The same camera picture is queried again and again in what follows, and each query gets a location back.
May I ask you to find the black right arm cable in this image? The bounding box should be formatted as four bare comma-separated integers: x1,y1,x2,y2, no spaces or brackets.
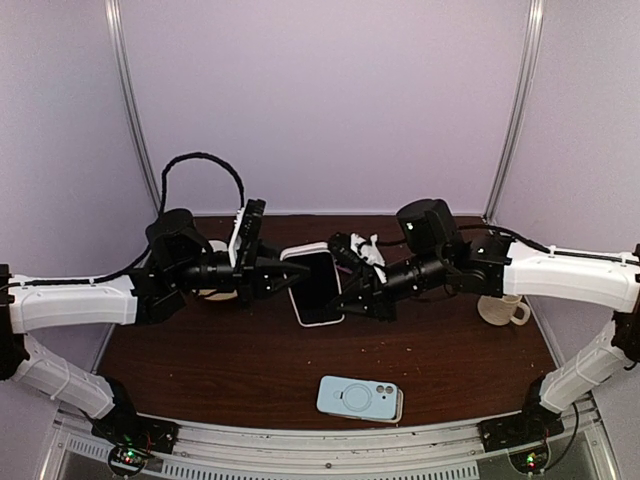
379,224,640,264

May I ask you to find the right aluminium frame post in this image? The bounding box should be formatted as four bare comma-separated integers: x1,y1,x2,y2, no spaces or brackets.
484,0,546,222

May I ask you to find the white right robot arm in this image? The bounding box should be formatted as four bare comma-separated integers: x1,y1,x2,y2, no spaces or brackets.
328,199,639,442

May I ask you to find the cream case under stack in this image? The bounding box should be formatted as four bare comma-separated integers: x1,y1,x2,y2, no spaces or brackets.
316,389,404,424

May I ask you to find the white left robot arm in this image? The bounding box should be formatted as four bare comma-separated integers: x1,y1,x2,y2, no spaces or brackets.
1,200,309,444

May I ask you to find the beige ceramic plate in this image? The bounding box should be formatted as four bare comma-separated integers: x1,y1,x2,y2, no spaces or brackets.
197,239,238,302

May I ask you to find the aluminium frame post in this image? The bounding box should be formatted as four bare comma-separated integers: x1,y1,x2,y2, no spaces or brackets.
104,0,161,213
484,0,546,222

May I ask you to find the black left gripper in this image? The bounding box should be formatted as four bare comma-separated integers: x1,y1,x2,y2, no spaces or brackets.
170,238,311,309

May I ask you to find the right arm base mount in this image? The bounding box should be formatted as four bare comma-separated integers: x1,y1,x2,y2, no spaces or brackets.
478,406,564,476

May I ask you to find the black-screen phone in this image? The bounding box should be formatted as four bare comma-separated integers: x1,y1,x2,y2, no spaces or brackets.
287,250,344,325

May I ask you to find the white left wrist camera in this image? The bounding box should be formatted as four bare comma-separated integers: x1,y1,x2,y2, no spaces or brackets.
228,199,266,270

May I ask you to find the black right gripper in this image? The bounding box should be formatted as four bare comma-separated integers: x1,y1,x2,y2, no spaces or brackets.
327,248,449,323

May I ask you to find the cream ribbed mug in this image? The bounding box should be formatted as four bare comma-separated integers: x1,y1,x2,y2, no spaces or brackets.
477,295,531,326

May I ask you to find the left aluminium frame post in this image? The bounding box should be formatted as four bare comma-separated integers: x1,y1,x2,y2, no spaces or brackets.
104,0,161,213

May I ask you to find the light blue phone case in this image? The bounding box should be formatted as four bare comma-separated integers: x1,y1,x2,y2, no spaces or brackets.
316,375,404,423

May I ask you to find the pink phone case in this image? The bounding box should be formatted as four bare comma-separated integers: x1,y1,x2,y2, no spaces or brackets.
279,241,346,329

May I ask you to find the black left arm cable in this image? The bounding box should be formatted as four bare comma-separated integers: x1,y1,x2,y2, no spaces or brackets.
89,150,247,289

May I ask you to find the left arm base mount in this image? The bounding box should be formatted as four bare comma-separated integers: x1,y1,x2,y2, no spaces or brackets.
85,414,179,479

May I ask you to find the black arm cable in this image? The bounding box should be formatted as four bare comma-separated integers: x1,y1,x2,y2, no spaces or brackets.
379,224,640,264
89,150,247,289

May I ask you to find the aluminium front rail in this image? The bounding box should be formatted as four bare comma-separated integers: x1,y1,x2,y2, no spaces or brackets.
49,382,609,480

